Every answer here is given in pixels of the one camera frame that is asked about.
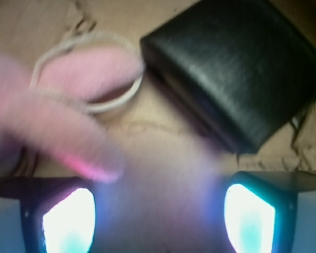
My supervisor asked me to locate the pink plush bunny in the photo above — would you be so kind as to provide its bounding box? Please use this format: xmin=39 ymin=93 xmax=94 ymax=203
xmin=0 ymin=32 xmax=144 ymax=182

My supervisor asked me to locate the black leather wallet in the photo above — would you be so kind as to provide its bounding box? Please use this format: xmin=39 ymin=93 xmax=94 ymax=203
xmin=140 ymin=1 xmax=316 ymax=153

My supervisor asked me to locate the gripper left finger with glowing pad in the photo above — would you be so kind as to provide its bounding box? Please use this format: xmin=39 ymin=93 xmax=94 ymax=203
xmin=0 ymin=177 xmax=96 ymax=252

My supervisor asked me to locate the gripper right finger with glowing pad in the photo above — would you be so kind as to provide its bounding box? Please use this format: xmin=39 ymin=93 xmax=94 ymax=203
xmin=224 ymin=170 xmax=316 ymax=252

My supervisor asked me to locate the brown crumpled paper bag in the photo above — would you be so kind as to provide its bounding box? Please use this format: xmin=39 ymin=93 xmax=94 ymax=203
xmin=0 ymin=1 xmax=316 ymax=176

